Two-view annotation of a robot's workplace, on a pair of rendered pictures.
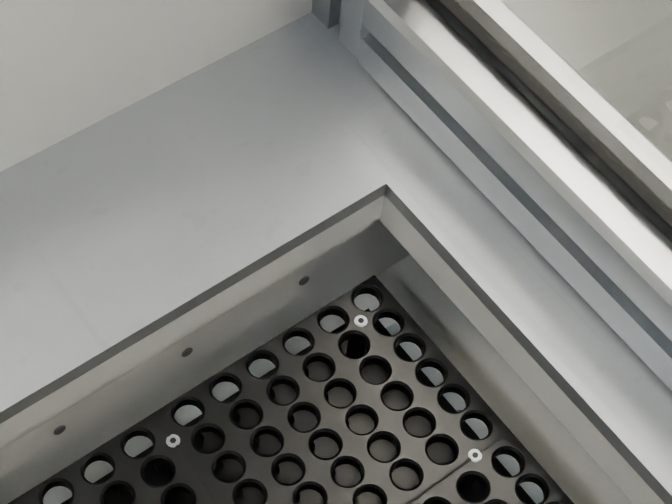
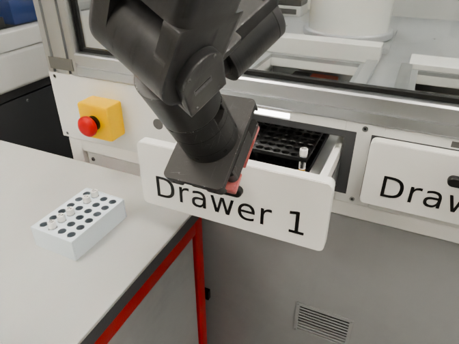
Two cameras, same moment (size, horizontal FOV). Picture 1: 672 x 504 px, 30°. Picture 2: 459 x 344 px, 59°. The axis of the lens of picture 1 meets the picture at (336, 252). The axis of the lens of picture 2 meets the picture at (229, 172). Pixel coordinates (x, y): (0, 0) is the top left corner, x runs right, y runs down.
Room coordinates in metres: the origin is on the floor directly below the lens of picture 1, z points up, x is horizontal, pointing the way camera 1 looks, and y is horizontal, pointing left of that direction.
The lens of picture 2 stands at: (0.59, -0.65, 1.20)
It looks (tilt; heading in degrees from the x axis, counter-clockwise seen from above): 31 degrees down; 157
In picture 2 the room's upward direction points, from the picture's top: straight up
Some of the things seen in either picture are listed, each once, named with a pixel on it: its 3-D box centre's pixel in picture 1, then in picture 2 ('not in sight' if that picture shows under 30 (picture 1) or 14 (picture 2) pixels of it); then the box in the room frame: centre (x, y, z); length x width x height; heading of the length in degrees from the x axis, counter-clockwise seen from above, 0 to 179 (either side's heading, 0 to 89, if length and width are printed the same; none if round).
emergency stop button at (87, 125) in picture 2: not in sight; (89, 125); (-0.16, -0.62, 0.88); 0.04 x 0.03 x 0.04; 43
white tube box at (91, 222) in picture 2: not in sight; (81, 221); (0.00, -0.67, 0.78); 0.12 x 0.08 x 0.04; 132
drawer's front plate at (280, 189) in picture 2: not in sight; (228, 191); (0.14, -0.46, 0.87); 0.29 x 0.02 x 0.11; 43
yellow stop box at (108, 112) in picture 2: not in sight; (100, 119); (-0.18, -0.60, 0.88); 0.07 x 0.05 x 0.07; 43
